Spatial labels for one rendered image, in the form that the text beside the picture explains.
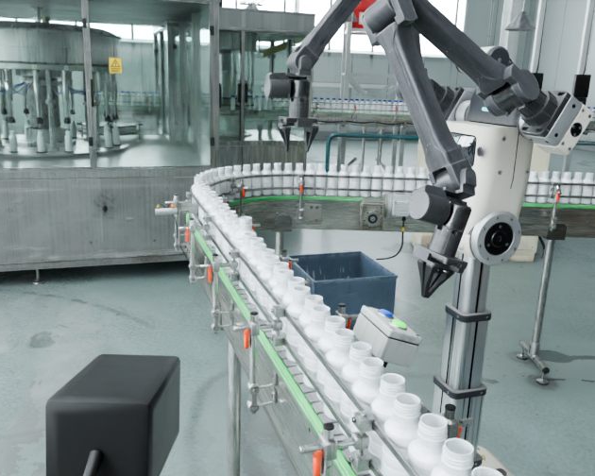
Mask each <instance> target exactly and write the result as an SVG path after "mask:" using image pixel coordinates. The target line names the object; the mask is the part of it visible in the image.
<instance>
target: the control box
mask: <svg viewBox="0 0 595 476"><path fill-rule="evenodd" d="M394 319H397V320H399V319H398V318H396V317H395V316H394V315H393V316H392V317H391V316H387V315H385V314H382V313H380V310H378V309H374V308H371V307H368V306H365V305H364V306H363V307H362V310H361V312H360V314H359V316H358V318H357V321H356V323H355V326H354V328H353V331H354V336H355V337H356V338H357V339H358V340H359V341H360V342H367V343H368V344H370V345H371V346H372V357H376V358H379V359H381V360H383V367H386V366H387V364H388V363H391V364H395V365H399V366H406V367H410V365H411V363H412V361H413V359H414V357H415V354H416V352H417V348H418V345H419V344H420V341H421V337H420V336H419V335H418V334H416V333H415V332H414V331H412V330H411V329H410V328H409V327H407V326H406V328H402V327H400V326H397V325H395V324H394V323H393V322H392V321H393V320H394ZM399 321H400V320H399Z"/></svg>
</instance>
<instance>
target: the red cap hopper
mask: <svg viewBox="0 0 595 476"><path fill-rule="evenodd" d="M375 1H376V0H362V1H361V3H360V4H359V5H358V7H357V8H356V9H355V10H354V11H353V12H354V13H355V16H356V19H357V23H355V22H352V18H351V22H347V23H344V34H343V53H342V71H341V90H340V98H341V102H342V103H344V101H345V98H347V99H348V102H349V84H350V85H351V86H352V87H353V88H354V89H355V90H356V92H357V93H358V94H359V93H362V94H363V95H365V94H366V91H365V90H364V89H363V88H362V87H361V86H360V85H359V84H358V82H357V81H356V80H355V79H354V78H353V77H395V76H394V75H387V74H360V73H350V72H349V67H350V49H351V35H366V31H365V29H364V26H363V18H364V14H365V11H366V10H367V9H368V7H369V6H370V5H372V4H373V3H374V2H375ZM353 12H352V14H353ZM366 36H367V35H366ZM395 82H396V78H394V79H393V80H392V81H391V82H390V83H389V84H388V85H387V86H385V87H384V88H383V89H382V90H381V91H380V94H383V93H384V92H385V91H386V90H387V89H388V88H389V87H390V86H391V85H393V84H394V83H395ZM396 85H397V84H396ZM396 85H395V86H394V87H393V88H392V89H391V90H389V91H388V92H387V93H386V94H387V95H390V94H391V93H392V92H394V91H395V90H396ZM398 129H399V127H394V128H393V134H395V135H398ZM338 132H341V133H347V124H345V127H341V124H339V128H338ZM397 141H398V139H393V142H392V154H391V166H393V174H394V175H395V167H396V154H397ZM404 143H405V140H402V139H399V161H398V166H403V155H404ZM345 154H346V137H338V146H337V164H336V166H337V167H336V168H337V169H336V171H337V172H338V173H339V172H340V171H341V164H345ZM356 160H357V158H356V157H355V158H353V159H352V160H351V161H350V162H349V163H348V167H349V166H350V165H352V164H353V163H354V162H355V161H356Z"/></svg>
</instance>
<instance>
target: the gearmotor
mask: <svg viewBox="0 0 595 476"><path fill-rule="evenodd" d="M412 197H413V194H403V193H394V194H392V193H390V194H389V193H386V194H384V195H383V197H382V200H381V199H372V198H364V199H361V200H360V213H359V225H360V230H362V231H364V230H383V219H384V218H401V221H402V230H401V231H402V236H401V247H400V250H399V252H398V253H397V254H396V255H394V256H392V257H388V258H380V259H376V260H387V259H391V258H394V257H396V256H397V255H398V254H399V253H400V251H401V249H402V246H403V233H404V221H406V218H413V217H412V216H411V215H410V213H409V205H410V201H411V199H412Z"/></svg>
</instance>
